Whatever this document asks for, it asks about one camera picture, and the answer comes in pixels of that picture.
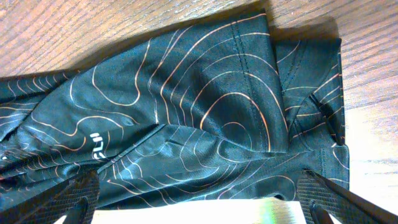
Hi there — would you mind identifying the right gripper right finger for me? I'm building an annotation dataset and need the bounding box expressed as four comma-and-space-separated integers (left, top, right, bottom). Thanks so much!
296, 170, 397, 224

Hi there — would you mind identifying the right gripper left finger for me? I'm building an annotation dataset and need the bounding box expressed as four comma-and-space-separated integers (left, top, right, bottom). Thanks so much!
1, 170, 100, 224

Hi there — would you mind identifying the black printed cycling jersey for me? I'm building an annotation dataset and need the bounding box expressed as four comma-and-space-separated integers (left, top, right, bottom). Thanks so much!
1, 11, 349, 210

